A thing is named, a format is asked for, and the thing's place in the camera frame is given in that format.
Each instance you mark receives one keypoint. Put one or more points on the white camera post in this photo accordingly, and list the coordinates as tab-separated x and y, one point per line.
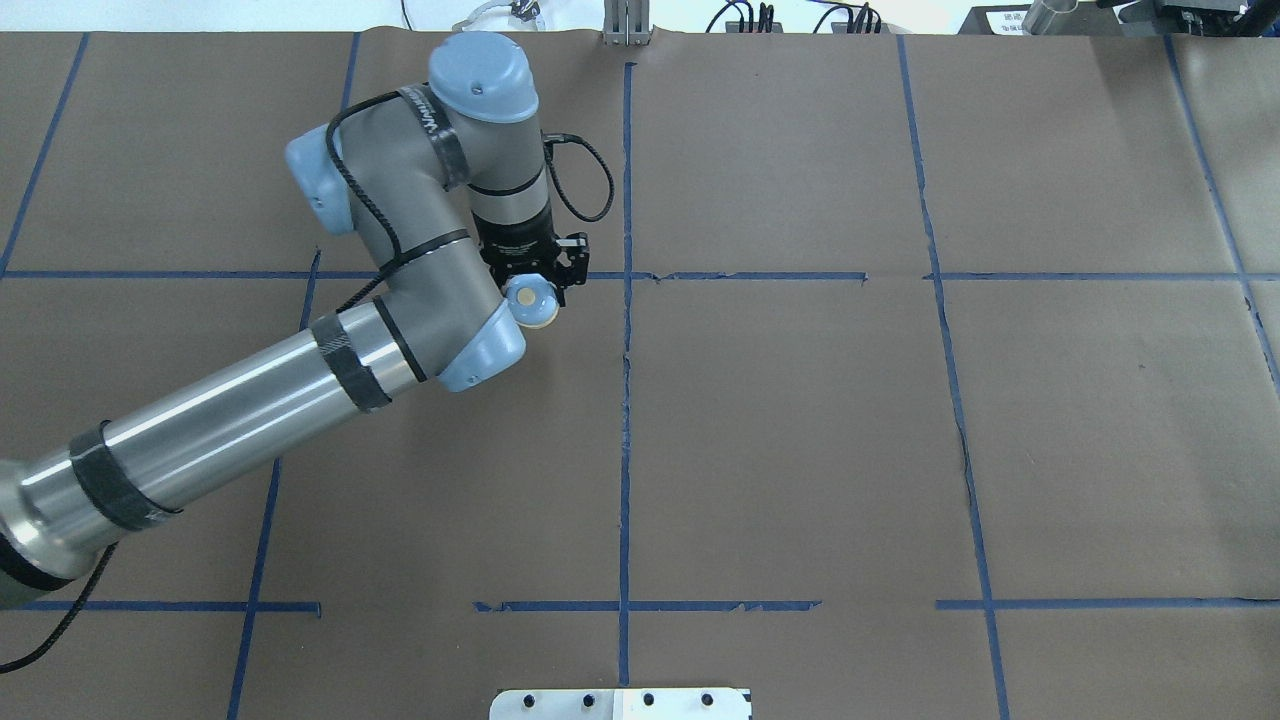
624	703

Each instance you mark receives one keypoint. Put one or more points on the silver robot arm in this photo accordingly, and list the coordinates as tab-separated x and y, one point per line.
447	183

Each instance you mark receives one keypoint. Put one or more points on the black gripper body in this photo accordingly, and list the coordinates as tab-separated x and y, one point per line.
516	252

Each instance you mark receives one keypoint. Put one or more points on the grey metal cylinder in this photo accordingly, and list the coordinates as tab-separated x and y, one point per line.
1049	17

